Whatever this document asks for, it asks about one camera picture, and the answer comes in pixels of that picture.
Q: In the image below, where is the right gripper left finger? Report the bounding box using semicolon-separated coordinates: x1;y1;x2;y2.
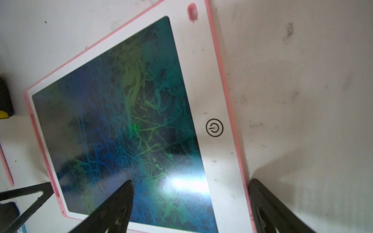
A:
71;180;134;233

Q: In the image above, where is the right blue writing tablet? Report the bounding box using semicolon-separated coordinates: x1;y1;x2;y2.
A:
17;225;27;233

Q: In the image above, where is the yellow black tape measure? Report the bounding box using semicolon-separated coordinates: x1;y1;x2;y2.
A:
0;78;15;119

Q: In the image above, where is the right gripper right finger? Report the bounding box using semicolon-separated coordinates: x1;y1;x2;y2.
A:
248;179;314;233

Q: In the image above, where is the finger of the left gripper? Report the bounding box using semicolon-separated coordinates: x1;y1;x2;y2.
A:
1;182;54;233

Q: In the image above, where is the pink writing tablet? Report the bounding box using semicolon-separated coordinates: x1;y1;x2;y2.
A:
24;1;256;233

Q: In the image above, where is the pink stylus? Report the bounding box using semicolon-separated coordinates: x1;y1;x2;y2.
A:
0;146;14;187

